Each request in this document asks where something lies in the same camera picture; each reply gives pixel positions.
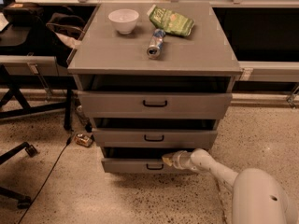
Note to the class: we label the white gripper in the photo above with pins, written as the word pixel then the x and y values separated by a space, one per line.
pixel 177 160

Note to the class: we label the grey bottom drawer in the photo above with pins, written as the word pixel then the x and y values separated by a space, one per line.
pixel 138 160

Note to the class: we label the grey drawer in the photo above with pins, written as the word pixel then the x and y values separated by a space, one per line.
pixel 138 160
pixel 154 138
pixel 154 105

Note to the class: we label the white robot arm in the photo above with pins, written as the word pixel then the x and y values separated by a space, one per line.
pixel 257 198

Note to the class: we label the grey drawer cabinet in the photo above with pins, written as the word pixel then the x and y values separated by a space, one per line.
pixel 202 62

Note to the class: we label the grey middle drawer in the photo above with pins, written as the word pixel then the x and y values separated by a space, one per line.
pixel 154 138

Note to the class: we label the grey top drawer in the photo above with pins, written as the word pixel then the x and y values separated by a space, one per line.
pixel 154 105

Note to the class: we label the silver blue drink can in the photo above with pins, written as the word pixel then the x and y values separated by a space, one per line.
pixel 156 43

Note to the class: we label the green chip bag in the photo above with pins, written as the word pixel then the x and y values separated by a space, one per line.
pixel 170 21

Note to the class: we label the white bowl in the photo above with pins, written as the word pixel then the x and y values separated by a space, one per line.
pixel 124 20

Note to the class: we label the black desk frame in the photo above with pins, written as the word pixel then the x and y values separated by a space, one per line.
pixel 32 57

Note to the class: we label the dark bag with straps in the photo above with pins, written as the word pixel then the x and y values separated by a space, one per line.
pixel 65 32

